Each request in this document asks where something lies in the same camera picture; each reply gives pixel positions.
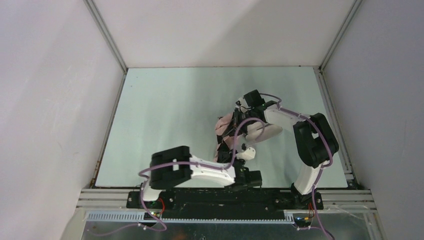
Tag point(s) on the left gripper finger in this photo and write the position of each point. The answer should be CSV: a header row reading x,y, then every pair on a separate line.
x,y
224,154
238,163

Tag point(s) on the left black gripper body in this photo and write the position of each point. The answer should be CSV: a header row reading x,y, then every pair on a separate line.
x,y
224,156

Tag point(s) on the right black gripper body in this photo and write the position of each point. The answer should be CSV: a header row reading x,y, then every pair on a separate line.
x,y
236,122

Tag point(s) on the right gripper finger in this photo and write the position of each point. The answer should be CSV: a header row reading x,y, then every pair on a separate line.
x,y
238,116
238,130

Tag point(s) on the white oval storage case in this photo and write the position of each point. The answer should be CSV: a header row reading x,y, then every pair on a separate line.
x,y
257,133

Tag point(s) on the pink folding umbrella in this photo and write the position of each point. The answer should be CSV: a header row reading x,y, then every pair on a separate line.
x,y
221,133

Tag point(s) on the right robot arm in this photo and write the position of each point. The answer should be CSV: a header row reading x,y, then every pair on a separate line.
x,y
256,120

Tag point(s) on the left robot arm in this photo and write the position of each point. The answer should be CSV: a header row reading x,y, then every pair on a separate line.
x,y
172,167

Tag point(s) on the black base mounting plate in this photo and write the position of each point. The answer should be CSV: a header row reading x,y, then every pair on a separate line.
x,y
253,204

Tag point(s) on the right controller board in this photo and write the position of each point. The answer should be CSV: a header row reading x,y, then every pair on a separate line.
x,y
302,223

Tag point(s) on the controller board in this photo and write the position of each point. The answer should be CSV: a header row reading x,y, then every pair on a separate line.
x,y
151,216
302,223

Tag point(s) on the left controller board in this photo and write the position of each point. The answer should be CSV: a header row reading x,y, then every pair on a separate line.
x,y
151,216

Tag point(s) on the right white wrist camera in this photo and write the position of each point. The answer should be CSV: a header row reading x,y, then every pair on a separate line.
x,y
241,105

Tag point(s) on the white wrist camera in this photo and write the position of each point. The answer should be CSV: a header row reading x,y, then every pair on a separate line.
x,y
241,105
248,154

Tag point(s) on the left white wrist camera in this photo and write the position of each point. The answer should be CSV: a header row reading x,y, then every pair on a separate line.
x,y
248,154

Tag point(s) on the aluminium frame rail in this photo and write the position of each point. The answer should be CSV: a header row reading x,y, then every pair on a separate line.
x,y
110,205

